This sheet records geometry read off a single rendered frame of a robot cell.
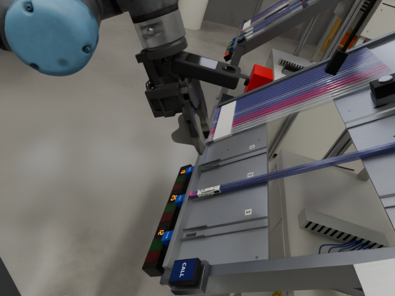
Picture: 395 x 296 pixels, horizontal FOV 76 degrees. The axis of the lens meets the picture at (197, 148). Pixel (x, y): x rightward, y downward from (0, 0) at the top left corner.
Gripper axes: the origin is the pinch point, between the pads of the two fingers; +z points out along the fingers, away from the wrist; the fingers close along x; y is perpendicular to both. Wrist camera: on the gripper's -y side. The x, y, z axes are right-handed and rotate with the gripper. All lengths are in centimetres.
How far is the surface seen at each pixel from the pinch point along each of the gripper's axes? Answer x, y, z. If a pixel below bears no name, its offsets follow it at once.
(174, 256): 16.2, 7.7, 16.0
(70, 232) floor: -16, 85, 56
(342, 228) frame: -11, -29, 44
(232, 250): 15.9, -4.5, 13.7
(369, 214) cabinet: -27, -42, 56
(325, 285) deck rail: 20.9, -18.9, 13.8
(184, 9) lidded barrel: -394, 111, 11
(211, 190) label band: 0.5, 2.1, 13.9
